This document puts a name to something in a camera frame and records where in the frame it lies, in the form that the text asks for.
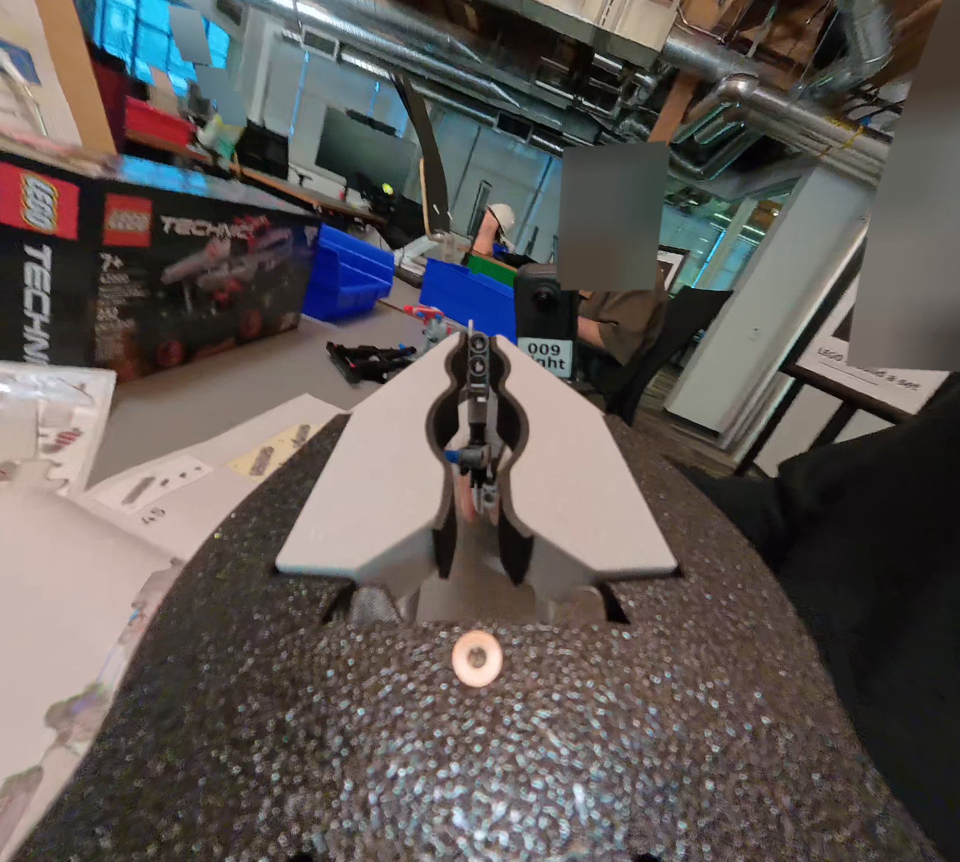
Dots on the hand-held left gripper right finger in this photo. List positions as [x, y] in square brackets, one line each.
[600, 502]

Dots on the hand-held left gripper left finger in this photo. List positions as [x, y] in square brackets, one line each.
[360, 502]

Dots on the dark grey toy brick connector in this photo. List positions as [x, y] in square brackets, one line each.
[478, 367]

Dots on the green plastic bin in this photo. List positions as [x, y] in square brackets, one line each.
[491, 264]

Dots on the blue plastic storage bin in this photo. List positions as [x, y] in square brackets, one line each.
[465, 299]
[345, 277]

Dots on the mannequin with white hard hat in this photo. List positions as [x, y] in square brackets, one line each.
[499, 216]

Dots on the white board stand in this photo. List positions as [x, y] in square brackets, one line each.
[424, 250]

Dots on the partly built toy truck chassis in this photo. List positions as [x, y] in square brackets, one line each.
[367, 355]

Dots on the black office chair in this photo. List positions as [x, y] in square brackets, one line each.
[690, 329]

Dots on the wooden edged display board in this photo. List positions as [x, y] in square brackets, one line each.
[427, 149]

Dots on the white pillar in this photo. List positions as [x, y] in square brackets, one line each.
[765, 292]

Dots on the wooden top work table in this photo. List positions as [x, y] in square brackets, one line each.
[300, 190]

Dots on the black toy brick set box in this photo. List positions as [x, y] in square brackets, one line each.
[187, 277]

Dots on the white sign board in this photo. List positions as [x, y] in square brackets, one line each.
[862, 374]

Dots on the open instruction booklet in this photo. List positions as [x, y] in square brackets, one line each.
[60, 577]

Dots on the toy sticker sheet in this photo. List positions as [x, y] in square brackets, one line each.
[45, 427]

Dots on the red plastic bin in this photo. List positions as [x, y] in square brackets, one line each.
[161, 123]

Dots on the cardboard box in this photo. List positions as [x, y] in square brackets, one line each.
[67, 51]

